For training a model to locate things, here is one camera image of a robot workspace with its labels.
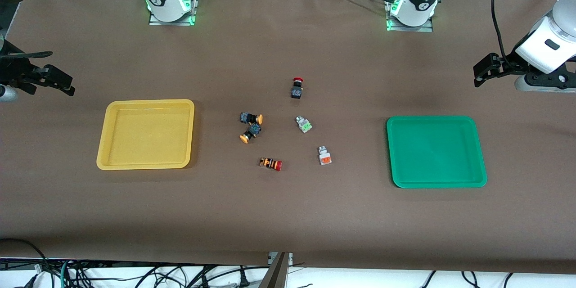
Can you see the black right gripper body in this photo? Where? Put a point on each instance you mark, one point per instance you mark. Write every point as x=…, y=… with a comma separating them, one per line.
x=15, y=71

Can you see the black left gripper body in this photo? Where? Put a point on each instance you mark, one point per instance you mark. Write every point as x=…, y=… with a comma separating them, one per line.
x=507, y=67

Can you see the orange square push button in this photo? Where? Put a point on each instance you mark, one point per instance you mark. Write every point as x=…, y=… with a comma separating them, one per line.
x=324, y=157

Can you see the green square push button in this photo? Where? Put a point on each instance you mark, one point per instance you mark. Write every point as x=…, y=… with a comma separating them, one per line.
x=304, y=125

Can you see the yellow cap push button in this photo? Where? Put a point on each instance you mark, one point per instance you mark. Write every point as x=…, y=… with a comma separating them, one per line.
x=254, y=130
x=246, y=118

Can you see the green plastic tray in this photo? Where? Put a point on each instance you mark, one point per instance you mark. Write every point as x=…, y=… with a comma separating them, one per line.
x=432, y=153

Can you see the yellow plastic tray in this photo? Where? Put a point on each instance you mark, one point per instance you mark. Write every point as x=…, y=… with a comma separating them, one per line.
x=148, y=139

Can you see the red mushroom button black body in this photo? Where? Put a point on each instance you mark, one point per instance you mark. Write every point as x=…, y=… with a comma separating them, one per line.
x=296, y=92

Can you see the brown table cover sheet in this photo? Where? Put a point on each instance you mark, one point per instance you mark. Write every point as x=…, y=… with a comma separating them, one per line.
x=315, y=216

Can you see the red button orange striped body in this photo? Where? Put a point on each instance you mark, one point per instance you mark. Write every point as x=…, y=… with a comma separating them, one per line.
x=270, y=163

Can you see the brown table leg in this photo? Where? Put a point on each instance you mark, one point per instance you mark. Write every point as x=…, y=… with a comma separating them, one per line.
x=274, y=276

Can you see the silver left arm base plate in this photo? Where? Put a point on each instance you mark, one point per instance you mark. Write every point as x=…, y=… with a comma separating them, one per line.
x=409, y=28

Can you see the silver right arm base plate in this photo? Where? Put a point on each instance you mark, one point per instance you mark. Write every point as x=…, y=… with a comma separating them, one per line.
x=173, y=21

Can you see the silver table edge bracket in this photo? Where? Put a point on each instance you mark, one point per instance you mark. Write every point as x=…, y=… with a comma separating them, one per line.
x=288, y=258

